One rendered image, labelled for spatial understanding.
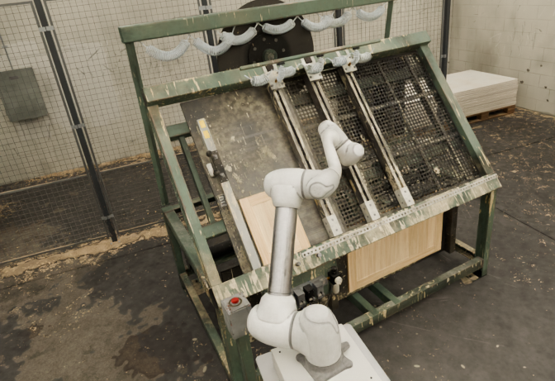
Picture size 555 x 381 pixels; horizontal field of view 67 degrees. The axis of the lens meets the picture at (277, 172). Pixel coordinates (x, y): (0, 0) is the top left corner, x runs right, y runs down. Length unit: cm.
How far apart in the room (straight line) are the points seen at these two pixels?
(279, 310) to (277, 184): 53
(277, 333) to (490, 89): 607
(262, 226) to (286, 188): 69
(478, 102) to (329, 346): 588
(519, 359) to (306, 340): 182
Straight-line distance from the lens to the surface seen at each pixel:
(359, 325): 307
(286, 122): 266
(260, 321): 184
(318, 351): 179
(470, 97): 706
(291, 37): 330
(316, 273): 253
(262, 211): 248
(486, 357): 324
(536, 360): 331
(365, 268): 315
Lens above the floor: 234
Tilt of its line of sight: 24 degrees down
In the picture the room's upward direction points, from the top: 7 degrees counter-clockwise
